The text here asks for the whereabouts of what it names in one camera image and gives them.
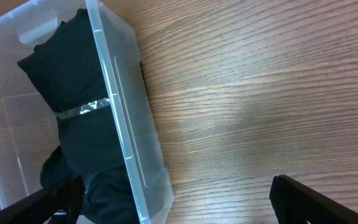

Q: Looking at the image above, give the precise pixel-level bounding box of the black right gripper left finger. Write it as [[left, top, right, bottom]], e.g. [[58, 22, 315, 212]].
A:
[[0, 176, 85, 224]]

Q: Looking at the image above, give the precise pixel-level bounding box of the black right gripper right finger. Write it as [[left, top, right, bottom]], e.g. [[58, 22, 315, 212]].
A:
[[269, 175, 358, 224]]

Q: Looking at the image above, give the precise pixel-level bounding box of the black taped cloth bundle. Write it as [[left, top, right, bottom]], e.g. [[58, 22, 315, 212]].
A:
[[40, 147, 140, 224]]

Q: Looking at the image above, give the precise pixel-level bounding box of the clear plastic storage bin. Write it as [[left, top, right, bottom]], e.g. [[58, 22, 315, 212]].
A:
[[0, 0, 175, 223]]

